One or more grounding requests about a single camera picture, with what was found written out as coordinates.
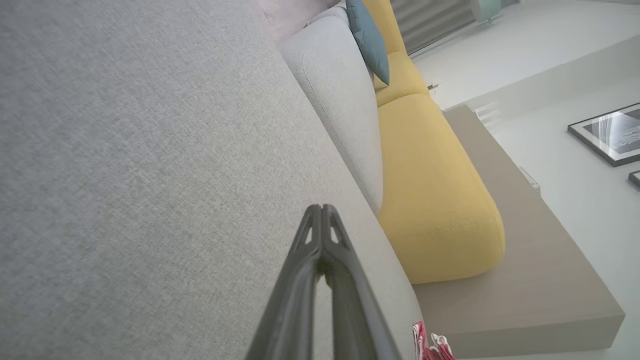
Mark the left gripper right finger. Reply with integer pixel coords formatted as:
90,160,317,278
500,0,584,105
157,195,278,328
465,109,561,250
322,204,401,360

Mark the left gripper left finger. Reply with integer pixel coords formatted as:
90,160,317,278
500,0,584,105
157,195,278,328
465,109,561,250
245,204,323,360

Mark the red basketball jersey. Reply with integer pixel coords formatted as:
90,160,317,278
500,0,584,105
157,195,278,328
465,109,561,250
411,321,456,360

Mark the yellow sofa cushion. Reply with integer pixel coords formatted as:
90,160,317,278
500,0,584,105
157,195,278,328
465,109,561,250
362,0,431,108
376,92,506,285

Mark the beige sofa platform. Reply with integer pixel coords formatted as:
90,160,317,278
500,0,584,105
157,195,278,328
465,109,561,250
412,105,626,359

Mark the small grey sofa cushion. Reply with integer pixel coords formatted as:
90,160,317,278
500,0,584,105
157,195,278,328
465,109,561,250
277,5,385,216

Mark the blue throw pillow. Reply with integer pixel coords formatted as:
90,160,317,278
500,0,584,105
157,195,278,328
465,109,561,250
345,0,391,86

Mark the grey curtain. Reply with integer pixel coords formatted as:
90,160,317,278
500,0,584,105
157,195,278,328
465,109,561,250
390,0,476,56

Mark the mint green object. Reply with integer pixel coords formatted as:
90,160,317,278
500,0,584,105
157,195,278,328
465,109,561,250
470,0,503,25

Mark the large black picture frame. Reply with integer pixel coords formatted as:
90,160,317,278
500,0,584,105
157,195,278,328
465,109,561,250
567,102,640,167

